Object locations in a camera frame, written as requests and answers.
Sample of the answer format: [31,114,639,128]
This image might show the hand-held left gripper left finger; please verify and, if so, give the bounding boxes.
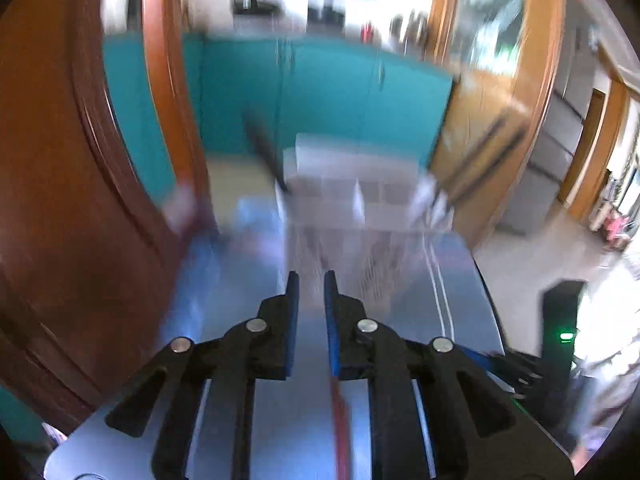
[104,270,301,480]

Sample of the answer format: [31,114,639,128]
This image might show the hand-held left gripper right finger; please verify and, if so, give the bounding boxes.
[324,270,574,480]

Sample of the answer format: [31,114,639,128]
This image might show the grey refrigerator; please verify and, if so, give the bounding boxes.
[500,5,603,237]

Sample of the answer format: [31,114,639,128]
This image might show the blue striped cloth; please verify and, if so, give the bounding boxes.
[170,200,506,386]

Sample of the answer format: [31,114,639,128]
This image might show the carved wooden chair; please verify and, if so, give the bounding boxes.
[0,0,223,456]

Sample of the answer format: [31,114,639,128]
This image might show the wooden framed glass door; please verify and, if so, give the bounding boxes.
[429,0,567,261]

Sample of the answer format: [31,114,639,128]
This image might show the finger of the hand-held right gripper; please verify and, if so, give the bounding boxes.
[467,347,546,392]

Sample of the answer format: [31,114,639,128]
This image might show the white plastic utensil basket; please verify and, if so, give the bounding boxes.
[275,132,456,311]

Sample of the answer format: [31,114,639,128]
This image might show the hanging clothes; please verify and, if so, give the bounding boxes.
[597,207,636,251]

